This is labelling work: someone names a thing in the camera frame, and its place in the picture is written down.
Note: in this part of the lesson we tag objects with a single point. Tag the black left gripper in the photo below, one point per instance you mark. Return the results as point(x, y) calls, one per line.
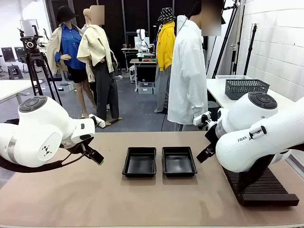
point(77, 146)

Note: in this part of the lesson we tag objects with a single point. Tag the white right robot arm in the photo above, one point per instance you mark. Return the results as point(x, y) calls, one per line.
point(251, 147)

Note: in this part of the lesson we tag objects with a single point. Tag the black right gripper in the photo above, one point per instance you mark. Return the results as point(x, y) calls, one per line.
point(212, 134)

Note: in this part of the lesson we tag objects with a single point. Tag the black leaning stand poles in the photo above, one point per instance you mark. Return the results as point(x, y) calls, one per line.
point(225, 42)

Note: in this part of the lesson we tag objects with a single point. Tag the black camera tripod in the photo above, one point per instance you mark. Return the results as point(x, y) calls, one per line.
point(31, 57)

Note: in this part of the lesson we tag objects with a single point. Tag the dark grey plastic stool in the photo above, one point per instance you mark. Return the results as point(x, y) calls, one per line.
point(212, 109)

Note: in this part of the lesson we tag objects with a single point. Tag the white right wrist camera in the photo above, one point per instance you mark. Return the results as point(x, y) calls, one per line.
point(199, 120)

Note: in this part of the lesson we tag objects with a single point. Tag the black mannequin hat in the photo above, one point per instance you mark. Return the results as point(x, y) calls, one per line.
point(65, 14)

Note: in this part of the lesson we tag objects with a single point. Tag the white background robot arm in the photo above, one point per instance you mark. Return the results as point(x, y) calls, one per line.
point(141, 42)

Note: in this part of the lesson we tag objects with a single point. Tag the black step stool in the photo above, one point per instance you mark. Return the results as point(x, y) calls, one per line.
point(14, 71)

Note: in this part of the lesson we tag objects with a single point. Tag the person in white shirt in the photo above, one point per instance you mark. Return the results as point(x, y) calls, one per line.
point(187, 71)

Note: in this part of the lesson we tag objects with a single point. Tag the patterned bucket hat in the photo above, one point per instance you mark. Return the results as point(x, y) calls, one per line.
point(166, 14)

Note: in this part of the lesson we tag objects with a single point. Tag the clear floor storage box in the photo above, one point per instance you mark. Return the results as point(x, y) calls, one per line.
point(146, 88)

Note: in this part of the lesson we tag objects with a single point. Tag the white table with basket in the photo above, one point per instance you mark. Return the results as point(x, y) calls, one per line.
point(218, 90)

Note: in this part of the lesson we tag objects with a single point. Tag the thin black light stand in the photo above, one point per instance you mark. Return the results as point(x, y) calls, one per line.
point(249, 52)

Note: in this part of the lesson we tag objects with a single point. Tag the mannequin with cream jacket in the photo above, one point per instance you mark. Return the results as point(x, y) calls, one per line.
point(99, 59)

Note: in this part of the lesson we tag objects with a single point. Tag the mannequin with yellow hoodie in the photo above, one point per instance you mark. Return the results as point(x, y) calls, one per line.
point(165, 52)

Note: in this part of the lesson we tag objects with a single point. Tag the black ESD tray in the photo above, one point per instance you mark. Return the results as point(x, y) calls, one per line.
point(140, 164)
point(179, 164)

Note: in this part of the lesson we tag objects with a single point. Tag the background work table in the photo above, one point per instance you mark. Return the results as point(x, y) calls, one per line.
point(142, 61)

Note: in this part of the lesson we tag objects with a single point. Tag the clear plastic bin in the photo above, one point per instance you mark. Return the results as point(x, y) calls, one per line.
point(232, 77)

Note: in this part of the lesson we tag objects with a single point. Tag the grey plastic basket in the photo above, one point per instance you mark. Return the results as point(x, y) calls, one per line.
point(247, 89)

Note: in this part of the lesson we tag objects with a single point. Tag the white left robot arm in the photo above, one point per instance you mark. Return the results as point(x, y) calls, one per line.
point(42, 128)

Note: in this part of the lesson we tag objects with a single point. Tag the white empty side table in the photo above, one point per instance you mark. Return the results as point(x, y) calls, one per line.
point(12, 89)

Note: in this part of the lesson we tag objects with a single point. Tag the mannequin with blue shirt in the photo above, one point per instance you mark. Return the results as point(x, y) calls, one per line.
point(69, 47)

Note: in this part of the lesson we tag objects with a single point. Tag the black slotted board rack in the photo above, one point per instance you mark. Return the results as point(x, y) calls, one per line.
point(268, 190)

